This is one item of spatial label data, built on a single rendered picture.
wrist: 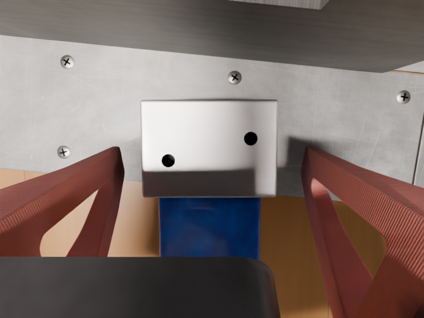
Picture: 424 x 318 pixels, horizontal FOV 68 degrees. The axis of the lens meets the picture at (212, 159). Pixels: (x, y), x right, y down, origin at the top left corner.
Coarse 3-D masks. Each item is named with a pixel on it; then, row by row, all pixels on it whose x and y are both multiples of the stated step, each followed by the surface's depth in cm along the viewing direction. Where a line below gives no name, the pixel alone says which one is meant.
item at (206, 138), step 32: (160, 128) 11; (192, 128) 11; (224, 128) 11; (256, 128) 11; (160, 160) 11; (192, 160) 11; (224, 160) 11; (256, 160) 11; (160, 192) 12; (192, 192) 12; (224, 192) 12; (256, 192) 12; (160, 224) 13; (192, 224) 13; (224, 224) 13; (256, 224) 13; (160, 256) 13; (192, 256) 13; (224, 256) 13; (256, 256) 13
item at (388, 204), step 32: (320, 160) 11; (320, 192) 12; (352, 192) 9; (384, 192) 7; (416, 192) 7; (320, 224) 11; (384, 224) 7; (416, 224) 6; (320, 256) 11; (352, 256) 10; (416, 256) 6; (352, 288) 10; (384, 288) 7; (416, 288) 6
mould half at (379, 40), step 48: (0, 0) 11; (48, 0) 10; (96, 0) 10; (144, 0) 9; (192, 0) 9; (336, 0) 8; (384, 0) 8; (144, 48) 16; (192, 48) 15; (240, 48) 14; (288, 48) 13; (336, 48) 13; (384, 48) 12
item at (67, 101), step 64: (0, 64) 16; (64, 64) 16; (128, 64) 16; (192, 64) 16; (256, 64) 16; (0, 128) 17; (64, 128) 17; (128, 128) 17; (320, 128) 17; (384, 128) 17
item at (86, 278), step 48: (0, 192) 7; (48, 192) 8; (0, 240) 6; (96, 240) 11; (0, 288) 5; (48, 288) 5; (96, 288) 5; (144, 288) 5; (192, 288) 5; (240, 288) 5
